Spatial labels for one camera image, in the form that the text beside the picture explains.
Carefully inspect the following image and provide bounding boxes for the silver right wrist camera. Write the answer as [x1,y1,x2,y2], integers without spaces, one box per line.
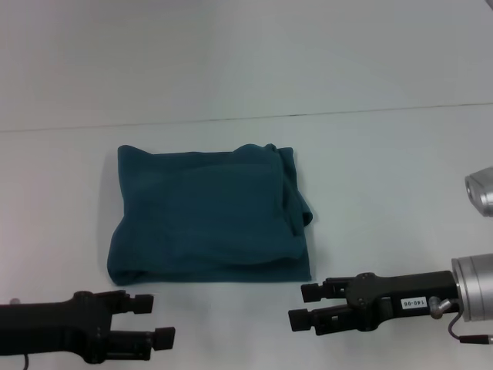
[464,166,493,219]

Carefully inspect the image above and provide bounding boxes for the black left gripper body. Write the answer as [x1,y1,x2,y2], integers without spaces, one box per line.
[0,291,116,365]

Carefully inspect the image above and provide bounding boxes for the teal t-shirt with FREE print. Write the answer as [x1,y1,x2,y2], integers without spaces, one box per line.
[106,143,317,287]

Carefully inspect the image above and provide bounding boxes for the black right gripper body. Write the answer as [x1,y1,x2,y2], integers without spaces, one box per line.
[344,271,458,335]

